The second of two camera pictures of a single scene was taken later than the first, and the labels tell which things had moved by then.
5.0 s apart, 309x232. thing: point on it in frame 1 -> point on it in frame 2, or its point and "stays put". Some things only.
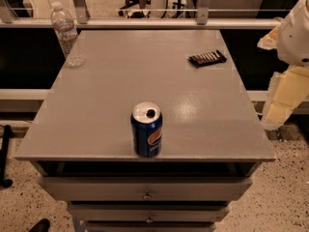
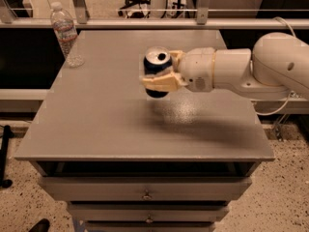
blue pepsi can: [147, 126] -> [156, 59]
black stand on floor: [8, 134] stays put
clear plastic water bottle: [67, 35] stays put
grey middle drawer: [148, 212] stays put
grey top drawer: [146, 188] stays put
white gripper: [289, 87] -> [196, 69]
